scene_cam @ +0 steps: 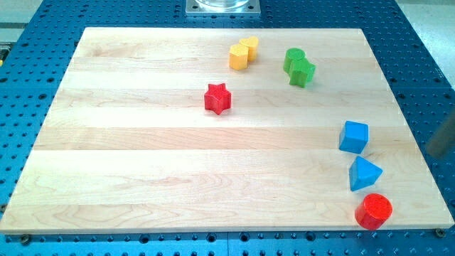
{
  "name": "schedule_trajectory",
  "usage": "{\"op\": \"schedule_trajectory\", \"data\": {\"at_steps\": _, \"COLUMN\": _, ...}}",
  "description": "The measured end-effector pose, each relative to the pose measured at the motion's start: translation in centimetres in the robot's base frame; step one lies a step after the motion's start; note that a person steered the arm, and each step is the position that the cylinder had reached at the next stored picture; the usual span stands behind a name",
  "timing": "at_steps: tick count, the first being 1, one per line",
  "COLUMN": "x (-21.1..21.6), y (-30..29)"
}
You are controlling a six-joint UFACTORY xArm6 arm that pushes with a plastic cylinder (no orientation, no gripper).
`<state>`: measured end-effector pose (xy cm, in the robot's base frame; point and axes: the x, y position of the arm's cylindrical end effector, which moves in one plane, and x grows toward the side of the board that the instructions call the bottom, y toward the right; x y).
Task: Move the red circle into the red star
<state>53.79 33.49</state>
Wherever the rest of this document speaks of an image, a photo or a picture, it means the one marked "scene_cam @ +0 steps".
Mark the green cylinder block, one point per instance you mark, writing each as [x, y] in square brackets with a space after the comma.
[291, 55]

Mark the green star block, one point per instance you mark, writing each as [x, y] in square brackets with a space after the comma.
[301, 72]

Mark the light wooden board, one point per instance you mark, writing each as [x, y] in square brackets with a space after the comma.
[127, 145]

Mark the blue cube block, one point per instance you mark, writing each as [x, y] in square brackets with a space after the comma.
[354, 137]

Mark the red cylinder block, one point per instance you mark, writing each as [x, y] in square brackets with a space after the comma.
[374, 210]

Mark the yellow hexagon block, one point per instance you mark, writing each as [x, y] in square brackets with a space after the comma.
[238, 56]

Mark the blue triangle block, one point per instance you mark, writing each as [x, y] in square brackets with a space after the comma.
[363, 173]

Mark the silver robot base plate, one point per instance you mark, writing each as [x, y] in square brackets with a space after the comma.
[223, 8]

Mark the red star block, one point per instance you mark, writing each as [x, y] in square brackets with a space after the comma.
[217, 98]

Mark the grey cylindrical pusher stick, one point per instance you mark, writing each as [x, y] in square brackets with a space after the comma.
[443, 139]

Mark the yellow heart block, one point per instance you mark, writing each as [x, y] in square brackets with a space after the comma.
[251, 43]

